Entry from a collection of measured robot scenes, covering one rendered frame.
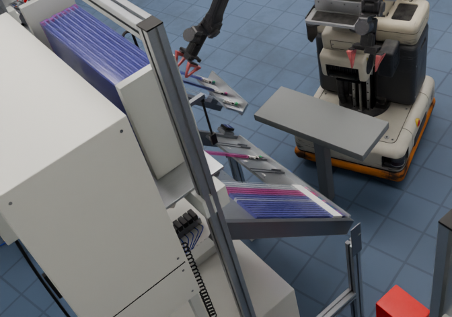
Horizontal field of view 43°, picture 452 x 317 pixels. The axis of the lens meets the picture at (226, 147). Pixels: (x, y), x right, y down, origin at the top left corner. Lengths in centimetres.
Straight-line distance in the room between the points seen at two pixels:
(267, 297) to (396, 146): 124
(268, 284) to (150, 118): 98
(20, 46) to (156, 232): 61
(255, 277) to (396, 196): 122
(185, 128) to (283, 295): 102
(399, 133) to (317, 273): 84
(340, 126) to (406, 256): 73
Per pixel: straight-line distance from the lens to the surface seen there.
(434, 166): 338
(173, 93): 126
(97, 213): 137
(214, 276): 227
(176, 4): 510
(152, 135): 148
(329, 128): 273
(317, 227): 205
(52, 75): 148
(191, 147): 136
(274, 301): 218
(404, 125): 319
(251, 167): 229
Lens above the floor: 249
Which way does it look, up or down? 44 degrees down
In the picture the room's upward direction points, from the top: 16 degrees counter-clockwise
